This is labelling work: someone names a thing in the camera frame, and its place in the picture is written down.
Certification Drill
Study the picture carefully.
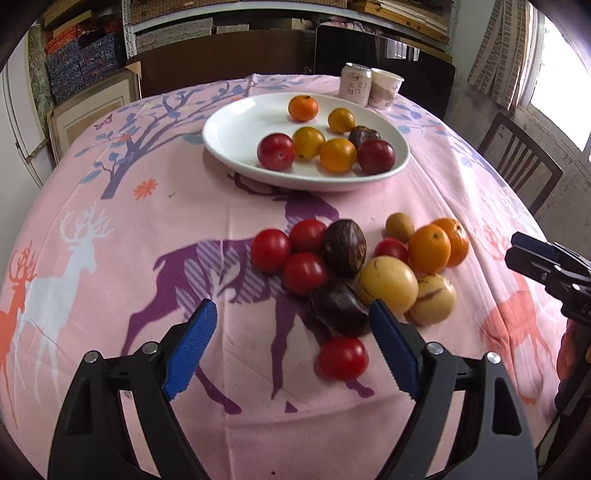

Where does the orange mandarin front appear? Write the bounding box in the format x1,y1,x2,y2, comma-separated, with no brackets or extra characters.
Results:
293,127,325,161

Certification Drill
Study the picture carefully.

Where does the framed picture on floor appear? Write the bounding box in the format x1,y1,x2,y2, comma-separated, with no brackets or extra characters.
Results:
47,62,141,164

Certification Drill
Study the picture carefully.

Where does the pink deer print tablecloth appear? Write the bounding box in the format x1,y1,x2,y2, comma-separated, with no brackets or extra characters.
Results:
1,75,565,479

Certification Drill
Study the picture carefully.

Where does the pink drink can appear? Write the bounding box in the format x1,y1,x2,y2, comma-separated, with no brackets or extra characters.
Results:
338,62,373,107

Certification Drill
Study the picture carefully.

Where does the small orange mandarin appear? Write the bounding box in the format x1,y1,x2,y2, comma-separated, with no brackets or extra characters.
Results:
287,95,320,123

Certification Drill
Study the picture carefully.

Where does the small dark red plum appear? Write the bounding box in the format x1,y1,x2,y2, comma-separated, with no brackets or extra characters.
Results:
256,133,296,171

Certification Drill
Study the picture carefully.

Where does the dark wooden cabinet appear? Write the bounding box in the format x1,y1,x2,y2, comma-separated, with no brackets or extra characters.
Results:
128,25,456,119

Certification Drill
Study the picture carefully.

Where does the white paper cup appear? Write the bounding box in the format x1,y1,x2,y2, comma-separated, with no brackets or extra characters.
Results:
369,68,405,110

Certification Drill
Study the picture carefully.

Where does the small orange tomato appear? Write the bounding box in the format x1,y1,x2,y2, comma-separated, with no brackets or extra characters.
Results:
328,108,356,134

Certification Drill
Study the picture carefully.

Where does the metal storage shelf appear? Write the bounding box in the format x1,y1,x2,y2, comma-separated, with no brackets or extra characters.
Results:
120,1,460,61

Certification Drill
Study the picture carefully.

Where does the dark wooden chair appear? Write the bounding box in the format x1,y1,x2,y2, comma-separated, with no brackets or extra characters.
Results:
477,112,563,215

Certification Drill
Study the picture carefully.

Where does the dark purple passion fruit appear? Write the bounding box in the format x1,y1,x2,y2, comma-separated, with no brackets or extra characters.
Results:
322,219,367,279

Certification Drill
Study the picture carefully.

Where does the large dark red plum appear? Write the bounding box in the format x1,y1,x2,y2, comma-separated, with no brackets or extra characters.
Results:
358,139,396,175

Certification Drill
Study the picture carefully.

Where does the yellow round melon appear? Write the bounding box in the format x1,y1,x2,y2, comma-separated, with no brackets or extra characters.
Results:
356,256,419,316

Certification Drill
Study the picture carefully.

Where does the purple passion fruit front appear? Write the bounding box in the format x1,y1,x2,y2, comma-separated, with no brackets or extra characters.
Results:
348,126,382,149

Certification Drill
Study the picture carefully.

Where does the small green kiwi fruit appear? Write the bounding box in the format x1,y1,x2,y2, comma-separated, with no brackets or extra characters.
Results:
385,212,416,244

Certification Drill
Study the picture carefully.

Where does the yellow striped pepino melon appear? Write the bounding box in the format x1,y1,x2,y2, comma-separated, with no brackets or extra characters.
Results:
407,274,457,327

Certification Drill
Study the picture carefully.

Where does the red cherry tomato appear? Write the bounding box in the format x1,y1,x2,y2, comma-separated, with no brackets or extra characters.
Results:
283,252,329,296
317,336,370,382
374,238,409,264
288,219,328,253
250,229,290,274

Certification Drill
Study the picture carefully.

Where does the yellow orange tomato front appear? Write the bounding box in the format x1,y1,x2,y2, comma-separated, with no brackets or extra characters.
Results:
320,138,358,174

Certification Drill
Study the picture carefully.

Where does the person right hand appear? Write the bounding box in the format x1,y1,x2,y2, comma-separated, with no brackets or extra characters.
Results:
556,319,577,381

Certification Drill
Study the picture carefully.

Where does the white oval plate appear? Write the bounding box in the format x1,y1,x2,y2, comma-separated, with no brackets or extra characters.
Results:
202,92,410,192

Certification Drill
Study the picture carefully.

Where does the large orange mandarin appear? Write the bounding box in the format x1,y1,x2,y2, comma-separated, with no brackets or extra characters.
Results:
432,218,470,267

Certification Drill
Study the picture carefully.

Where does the patterned curtain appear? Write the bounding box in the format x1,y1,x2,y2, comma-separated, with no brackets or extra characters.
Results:
468,0,533,111

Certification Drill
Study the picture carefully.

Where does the wrinkled purple passion fruit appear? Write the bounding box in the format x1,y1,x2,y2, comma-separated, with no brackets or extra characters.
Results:
310,279,369,337

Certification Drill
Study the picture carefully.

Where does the orange mandarin back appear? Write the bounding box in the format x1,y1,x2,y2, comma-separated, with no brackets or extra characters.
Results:
408,224,451,274

